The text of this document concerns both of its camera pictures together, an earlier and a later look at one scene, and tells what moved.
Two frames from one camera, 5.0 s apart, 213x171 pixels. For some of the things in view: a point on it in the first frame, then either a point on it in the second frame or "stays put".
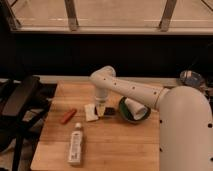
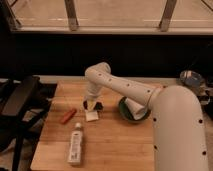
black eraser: (109, 111) to (98, 106)
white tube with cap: (76, 145) stays put
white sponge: (90, 114) stays put
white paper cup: (138, 111) stays put
